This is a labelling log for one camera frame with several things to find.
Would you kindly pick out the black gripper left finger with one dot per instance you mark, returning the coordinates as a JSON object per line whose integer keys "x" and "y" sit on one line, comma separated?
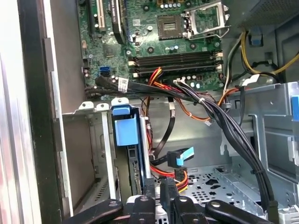
{"x": 142, "y": 210}

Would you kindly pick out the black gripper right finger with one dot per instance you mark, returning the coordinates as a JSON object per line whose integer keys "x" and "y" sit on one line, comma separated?
{"x": 184, "y": 210}

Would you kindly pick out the hard disk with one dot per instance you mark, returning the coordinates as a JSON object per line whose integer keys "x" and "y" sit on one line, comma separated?
{"x": 126, "y": 130}

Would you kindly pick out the metal disk bay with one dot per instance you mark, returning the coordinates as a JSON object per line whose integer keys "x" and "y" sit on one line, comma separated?
{"x": 108, "y": 151}

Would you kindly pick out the black RAM slot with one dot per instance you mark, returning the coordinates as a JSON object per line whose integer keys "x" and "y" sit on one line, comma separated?
{"x": 187, "y": 73}
{"x": 175, "y": 61}
{"x": 187, "y": 67}
{"x": 175, "y": 55}

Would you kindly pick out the white expansion slot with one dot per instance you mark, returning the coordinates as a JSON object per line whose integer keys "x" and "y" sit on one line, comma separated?
{"x": 101, "y": 16}

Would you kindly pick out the metal drive cage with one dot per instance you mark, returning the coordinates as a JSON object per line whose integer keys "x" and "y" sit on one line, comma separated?
{"x": 268, "y": 112}

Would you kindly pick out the black PC case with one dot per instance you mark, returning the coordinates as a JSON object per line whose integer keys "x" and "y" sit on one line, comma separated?
{"x": 39, "y": 116}

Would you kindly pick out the blue SATA port block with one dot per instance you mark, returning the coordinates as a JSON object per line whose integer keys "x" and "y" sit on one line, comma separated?
{"x": 105, "y": 72}

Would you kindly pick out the blue drive cage carrier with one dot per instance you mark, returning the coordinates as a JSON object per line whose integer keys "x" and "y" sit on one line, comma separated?
{"x": 295, "y": 108}

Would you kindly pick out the black chipset chip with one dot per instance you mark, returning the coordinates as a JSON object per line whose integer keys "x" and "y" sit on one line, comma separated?
{"x": 110, "y": 50}

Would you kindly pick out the green motherboard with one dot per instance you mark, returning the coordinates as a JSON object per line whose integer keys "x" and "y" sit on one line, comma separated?
{"x": 144, "y": 44}

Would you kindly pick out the thin metal locking lever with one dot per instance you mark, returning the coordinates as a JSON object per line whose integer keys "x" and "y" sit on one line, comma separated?
{"x": 210, "y": 35}

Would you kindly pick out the CPU socket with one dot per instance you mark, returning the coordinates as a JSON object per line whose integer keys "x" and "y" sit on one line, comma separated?
{"x": 169, "y": 26}

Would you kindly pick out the metal socket cover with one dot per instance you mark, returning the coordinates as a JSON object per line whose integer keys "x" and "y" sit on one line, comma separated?
{"x": 222, "y": 16}

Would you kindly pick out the grey power supply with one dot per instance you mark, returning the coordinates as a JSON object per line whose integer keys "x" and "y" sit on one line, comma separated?
{"x": 257, "y": 14}

